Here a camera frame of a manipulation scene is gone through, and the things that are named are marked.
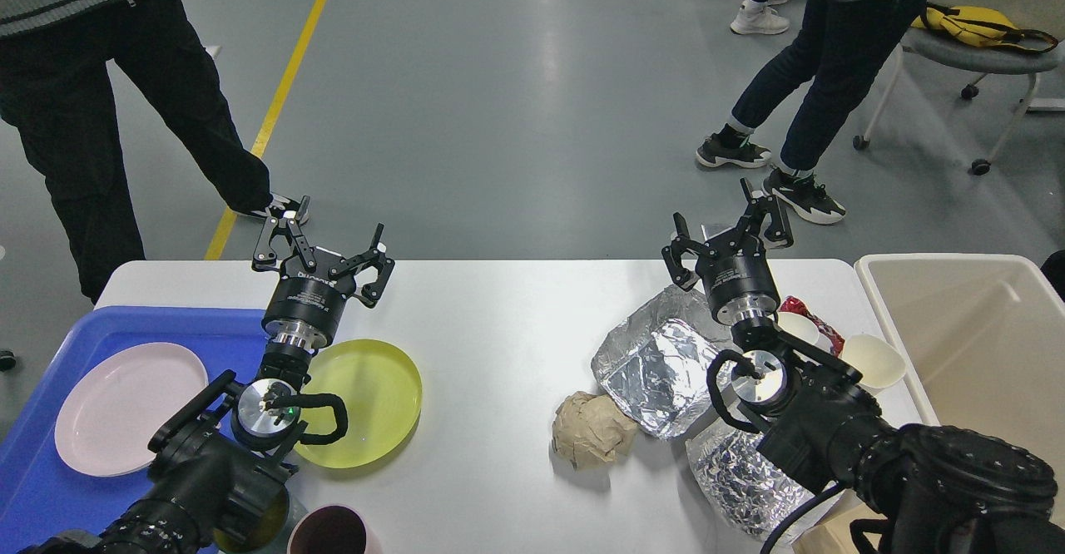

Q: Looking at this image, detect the green yellow mug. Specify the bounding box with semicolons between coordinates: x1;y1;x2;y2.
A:
213;490;308;553

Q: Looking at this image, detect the yellow bag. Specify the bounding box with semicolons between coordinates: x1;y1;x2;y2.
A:
910;2;1060;55

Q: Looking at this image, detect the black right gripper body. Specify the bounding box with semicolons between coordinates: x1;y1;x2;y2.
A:
700;233;782;326

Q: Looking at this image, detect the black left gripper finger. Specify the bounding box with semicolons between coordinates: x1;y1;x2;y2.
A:
329;223;395;309
252;196;312;272

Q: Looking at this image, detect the yellow plate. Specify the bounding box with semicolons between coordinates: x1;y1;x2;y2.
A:
295;339;423;469

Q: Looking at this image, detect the white paper bowl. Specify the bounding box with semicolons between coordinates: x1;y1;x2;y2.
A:
840;335;906;395

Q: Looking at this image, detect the crumpled aluminium foil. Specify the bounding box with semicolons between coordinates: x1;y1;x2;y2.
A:
686;420;815;542

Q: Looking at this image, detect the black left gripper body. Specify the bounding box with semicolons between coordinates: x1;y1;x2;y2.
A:
261;247;362;349

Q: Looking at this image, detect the person in dark jeans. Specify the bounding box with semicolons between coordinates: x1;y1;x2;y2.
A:
697;0;927;225

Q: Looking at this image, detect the crumpled brown paper ball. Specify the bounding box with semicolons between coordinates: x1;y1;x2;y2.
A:
552;391;640;470

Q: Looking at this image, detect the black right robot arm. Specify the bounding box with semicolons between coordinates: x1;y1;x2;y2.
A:
662;180;1064;553

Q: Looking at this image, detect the beige plastic bin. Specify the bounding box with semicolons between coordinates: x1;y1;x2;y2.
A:
855;254;1064;482

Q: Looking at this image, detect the person in white sneakers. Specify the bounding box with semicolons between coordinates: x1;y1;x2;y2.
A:
730;0;790;36

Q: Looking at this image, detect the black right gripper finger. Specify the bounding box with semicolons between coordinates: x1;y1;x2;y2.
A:
661;213;708;292
731;178;794;250

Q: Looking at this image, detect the pink plate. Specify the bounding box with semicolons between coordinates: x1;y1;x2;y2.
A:
54;342;208;477

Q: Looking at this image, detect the blue plastic tray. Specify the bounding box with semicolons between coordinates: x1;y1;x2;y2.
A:
1;305;266;553

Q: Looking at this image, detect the grey chair on wheels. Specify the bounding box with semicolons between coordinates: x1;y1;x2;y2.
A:
852;28;1063;176

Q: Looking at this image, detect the person in black trousers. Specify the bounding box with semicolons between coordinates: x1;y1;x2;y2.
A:
1;0;309;302

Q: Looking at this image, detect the pink brown cup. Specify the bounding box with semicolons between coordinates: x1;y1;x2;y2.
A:
286;504;384;553

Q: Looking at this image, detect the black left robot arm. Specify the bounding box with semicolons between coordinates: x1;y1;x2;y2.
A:
26;197;395;553

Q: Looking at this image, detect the aluminium foil tray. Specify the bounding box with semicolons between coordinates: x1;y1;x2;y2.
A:
590;286;733;440

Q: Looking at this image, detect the white paper cup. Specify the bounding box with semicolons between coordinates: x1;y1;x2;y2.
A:
776;311;822;345

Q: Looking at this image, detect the red snack wrapper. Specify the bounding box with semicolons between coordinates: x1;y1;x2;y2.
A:
777;295;845;357

